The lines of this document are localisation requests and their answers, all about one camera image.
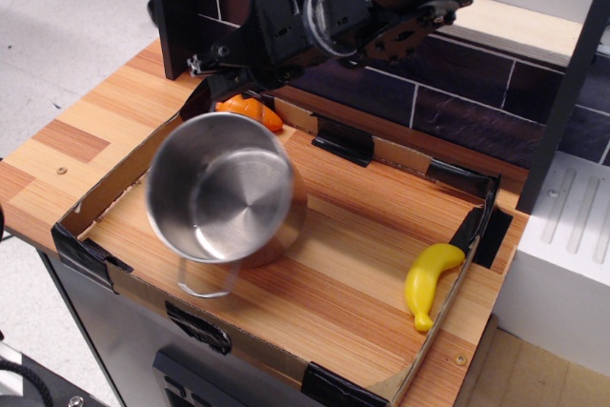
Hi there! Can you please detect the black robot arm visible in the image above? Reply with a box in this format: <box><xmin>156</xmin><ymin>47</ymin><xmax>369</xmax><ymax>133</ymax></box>
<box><xmin>188</xmin><ymin>0</ymin><xmax>473</xmax><ymax>101</ymax></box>

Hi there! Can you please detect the white toy sink unit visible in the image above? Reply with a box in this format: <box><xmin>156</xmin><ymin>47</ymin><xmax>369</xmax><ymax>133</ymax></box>
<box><xmin>494</xmin><ymin>153</ymin><xmax>609</xmax><ymax>375</ymax></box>

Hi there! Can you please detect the cardboard fence with black tape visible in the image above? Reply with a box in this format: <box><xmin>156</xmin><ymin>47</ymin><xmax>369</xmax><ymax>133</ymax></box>
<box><xmin>52</xmin><ymin>69</ymin><xmax>515</xmax><ymax>406</ymax></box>

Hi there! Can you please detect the orange toy carrot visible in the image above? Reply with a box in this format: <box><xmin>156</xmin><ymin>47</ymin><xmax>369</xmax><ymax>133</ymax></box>
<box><xmin>214</xmin><ymin>94</ymin><xmax>284</xmax><ymax>132</ymax></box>

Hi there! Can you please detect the dark wooden shelf frame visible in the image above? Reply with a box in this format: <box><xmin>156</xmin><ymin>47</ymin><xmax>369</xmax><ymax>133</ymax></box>
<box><xmin>155</xmin><ymin>0</ymin><xmax>581</xmax><ymax>183</ymax></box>

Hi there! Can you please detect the black toy oven front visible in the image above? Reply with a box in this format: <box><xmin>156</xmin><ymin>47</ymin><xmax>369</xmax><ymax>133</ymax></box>
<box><xmin>152</xmin><ymin>348</ymin><xmax>268</xmax><ymax>407</ymax></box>

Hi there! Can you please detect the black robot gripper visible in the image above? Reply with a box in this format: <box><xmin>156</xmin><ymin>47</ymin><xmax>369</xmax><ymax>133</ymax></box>
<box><xmin>188</xmin><ymin>0</ymin><xmax>375</xmax><ymax>102</ymax></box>

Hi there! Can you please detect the stainless steel pot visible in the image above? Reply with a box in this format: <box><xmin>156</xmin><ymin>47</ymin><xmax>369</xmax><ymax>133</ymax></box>
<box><xmin>146</xmin><ymin>112</ymin><xmax>308</xmax><ymax>299</ymax></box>

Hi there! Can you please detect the yellow toy banana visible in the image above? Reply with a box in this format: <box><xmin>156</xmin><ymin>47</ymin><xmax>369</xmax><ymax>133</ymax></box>
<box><xmin>404</xmin><ymin>243</ymin><xmax>466</xmax><ymax>332</ymax></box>

